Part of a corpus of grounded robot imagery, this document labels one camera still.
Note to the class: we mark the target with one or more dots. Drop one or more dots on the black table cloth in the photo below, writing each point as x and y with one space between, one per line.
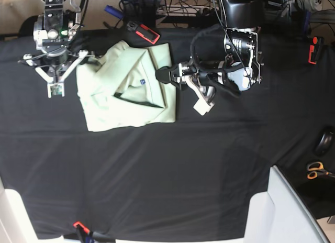
191 180

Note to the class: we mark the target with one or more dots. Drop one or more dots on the black tape roll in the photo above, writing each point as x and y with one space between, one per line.
324 144

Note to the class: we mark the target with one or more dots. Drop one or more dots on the white power strip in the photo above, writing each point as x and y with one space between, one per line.
183 10

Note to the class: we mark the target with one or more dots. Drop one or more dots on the white chair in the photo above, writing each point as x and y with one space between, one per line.
279 215
15 223

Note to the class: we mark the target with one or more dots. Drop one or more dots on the red and black clamp right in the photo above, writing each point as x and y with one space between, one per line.
315 49

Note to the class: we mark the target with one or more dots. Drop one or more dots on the white chair right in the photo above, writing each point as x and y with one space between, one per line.
279 215

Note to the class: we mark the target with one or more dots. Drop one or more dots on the orange handled scissors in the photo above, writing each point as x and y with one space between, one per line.
316 169

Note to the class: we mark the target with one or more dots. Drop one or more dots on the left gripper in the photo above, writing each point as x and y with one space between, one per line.
177 73

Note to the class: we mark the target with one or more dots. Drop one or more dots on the blue cylinder right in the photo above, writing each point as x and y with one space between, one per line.
305 22

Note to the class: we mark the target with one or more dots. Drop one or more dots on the light green T-shirt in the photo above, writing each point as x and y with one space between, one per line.
120 88

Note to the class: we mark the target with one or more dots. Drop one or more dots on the blue handle clamp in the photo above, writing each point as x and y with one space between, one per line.
114 11

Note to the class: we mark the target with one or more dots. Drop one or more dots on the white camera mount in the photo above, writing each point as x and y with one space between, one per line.
55 83
203 104

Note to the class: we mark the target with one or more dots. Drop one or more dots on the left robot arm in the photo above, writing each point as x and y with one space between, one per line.
240 22

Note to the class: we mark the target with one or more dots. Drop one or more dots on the white chair left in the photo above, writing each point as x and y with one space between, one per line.
15 223

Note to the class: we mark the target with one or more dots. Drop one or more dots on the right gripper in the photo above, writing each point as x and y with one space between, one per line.
56 59

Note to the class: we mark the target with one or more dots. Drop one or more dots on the red clamp bottom edge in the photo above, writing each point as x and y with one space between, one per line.
87 236

